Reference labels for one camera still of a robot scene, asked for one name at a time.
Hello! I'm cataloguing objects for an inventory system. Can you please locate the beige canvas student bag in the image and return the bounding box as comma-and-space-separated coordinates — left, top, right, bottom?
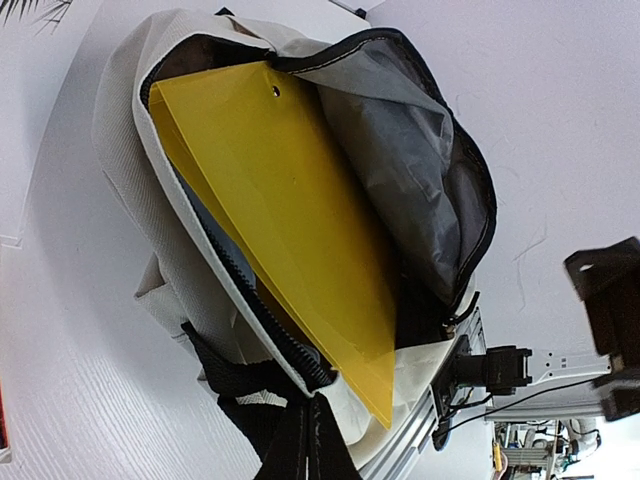
92, 9, 497, 474

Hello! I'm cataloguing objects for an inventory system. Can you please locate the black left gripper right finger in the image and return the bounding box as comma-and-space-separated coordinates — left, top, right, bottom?
307, 394, 361, 480

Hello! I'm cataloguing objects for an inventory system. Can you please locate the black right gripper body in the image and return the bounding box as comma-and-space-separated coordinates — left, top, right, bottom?
564, 237, 639, 422

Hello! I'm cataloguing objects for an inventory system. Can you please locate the cluttered lab workbench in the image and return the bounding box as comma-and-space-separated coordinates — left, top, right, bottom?
493, 418, 602, 479

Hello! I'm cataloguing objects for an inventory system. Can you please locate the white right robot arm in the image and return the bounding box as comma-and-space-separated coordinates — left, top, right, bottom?
434, 237, 639, 422

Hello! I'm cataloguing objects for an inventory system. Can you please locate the white Singularity book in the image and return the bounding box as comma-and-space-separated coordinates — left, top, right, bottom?
1, 0, 101, 37

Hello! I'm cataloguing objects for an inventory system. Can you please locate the yellow hardcover book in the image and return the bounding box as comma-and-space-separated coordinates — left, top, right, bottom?
149, 62, 399, 426

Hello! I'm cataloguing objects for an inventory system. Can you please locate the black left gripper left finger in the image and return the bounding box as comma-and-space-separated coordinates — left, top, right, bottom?
255, 401, 311, 480

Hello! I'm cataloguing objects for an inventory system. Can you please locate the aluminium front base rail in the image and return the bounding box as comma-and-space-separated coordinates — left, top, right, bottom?
360, 307, 486, 479

